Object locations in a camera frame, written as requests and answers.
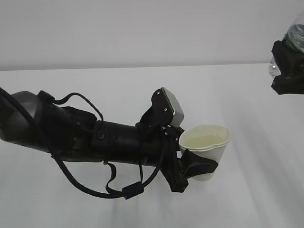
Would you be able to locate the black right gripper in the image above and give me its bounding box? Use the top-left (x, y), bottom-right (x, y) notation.
top-left (271, 40), bottom-right (304, 95)

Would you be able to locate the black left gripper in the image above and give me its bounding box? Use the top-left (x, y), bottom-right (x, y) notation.
top-left (136, 109), bottom-right (219, 192)

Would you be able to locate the clear green-label water bottle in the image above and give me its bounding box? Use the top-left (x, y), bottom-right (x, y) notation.
top-left (269, 23), bottom-right (304, 78)

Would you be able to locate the white paper cup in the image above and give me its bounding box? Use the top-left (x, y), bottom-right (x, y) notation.
top-left (178, 123), bottom-right (231, 182)

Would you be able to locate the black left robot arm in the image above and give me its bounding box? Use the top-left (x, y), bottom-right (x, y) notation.
top-left (0, 87), bottom-right (218, 199)

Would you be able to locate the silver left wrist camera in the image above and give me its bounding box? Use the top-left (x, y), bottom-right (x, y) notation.
top-left (151, 87), bottom-right (184, 128)

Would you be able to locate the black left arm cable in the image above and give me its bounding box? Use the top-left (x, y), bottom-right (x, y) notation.
top-left (0, 87), bottom-right (167, 200)

